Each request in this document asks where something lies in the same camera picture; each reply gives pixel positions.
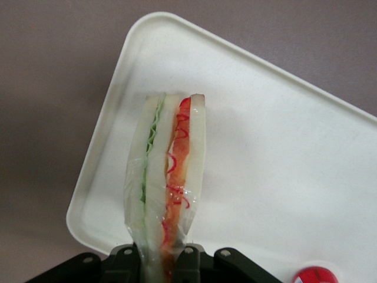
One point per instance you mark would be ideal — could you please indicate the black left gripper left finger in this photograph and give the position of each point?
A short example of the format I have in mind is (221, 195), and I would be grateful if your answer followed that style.
(117, 265)

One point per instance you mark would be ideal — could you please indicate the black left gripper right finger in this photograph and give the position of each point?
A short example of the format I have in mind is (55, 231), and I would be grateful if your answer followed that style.
(191, 265)

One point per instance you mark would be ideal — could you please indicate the triangle sandwich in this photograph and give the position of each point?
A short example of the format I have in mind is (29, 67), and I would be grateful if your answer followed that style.
(156, 165)

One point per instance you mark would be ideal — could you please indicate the beige plastic tray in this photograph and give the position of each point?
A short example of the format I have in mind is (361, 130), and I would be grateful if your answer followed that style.
(265, 132)

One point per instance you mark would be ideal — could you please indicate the red-lidded small cup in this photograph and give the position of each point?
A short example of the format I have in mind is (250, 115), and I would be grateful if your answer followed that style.
(318, 272)

